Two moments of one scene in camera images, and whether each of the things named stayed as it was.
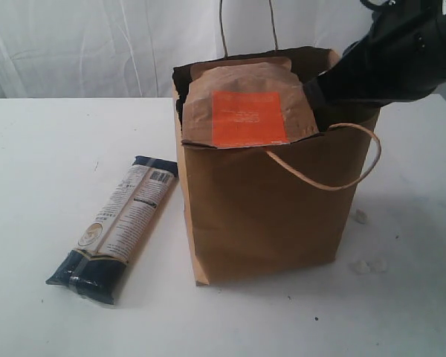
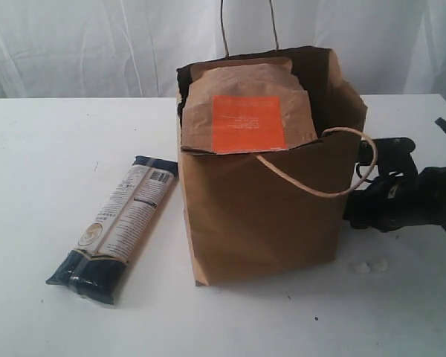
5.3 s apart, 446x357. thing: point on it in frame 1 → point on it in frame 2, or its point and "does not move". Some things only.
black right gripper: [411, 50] → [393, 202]
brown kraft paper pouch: [244, 101] does not move
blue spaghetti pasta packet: [97, 265] does not move
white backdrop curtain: [128, 49] does not move
